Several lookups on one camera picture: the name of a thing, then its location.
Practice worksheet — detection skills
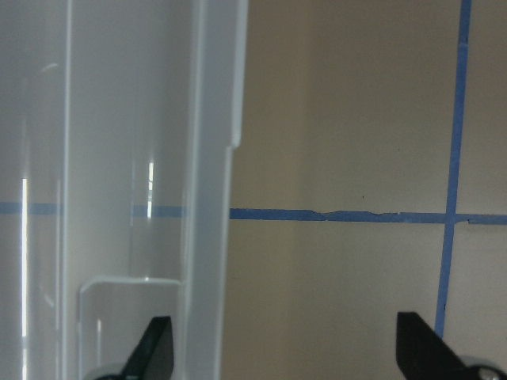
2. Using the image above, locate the clear plastic box lid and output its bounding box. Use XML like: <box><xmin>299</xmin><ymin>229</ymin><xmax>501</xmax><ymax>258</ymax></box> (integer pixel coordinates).
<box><xmin>1</xmin><ymin>1</ymin><xmax>249</xmax><ymax>379</ymax></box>

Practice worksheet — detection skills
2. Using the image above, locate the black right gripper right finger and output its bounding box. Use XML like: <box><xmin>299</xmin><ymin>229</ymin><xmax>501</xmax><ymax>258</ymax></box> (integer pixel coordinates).
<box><xmin>397</xmin><ymin>312</ymin><xmax>467</xmax><ymax>379</ymax></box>

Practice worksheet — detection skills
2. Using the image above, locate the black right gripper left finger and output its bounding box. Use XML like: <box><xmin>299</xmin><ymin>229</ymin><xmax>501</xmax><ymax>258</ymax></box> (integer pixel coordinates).
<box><xmin>122</xmin><ymin>316</ymin><xmax>174</xmax><ymax>380</ymax></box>

